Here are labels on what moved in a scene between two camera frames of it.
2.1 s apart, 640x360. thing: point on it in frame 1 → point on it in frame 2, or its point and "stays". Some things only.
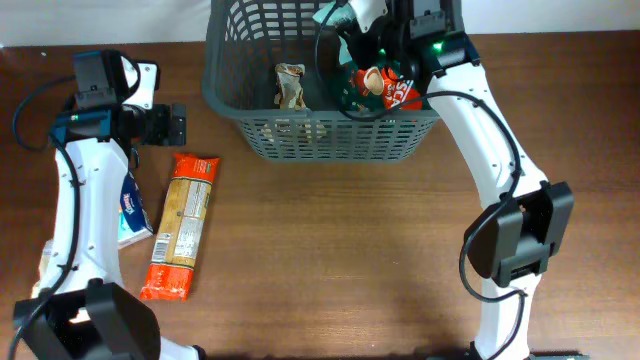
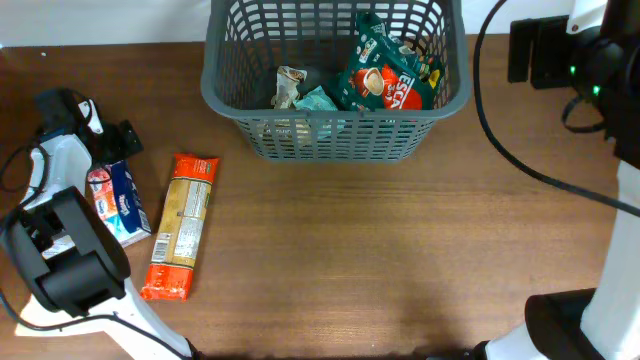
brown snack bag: (289, 93) stays
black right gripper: (357, 45) → (545, 53)
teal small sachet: (341, 12) → (316, 100)
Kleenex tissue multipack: (134, 223) stays
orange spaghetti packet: (170, 274) stays
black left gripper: (177, 124) → (122, 141)
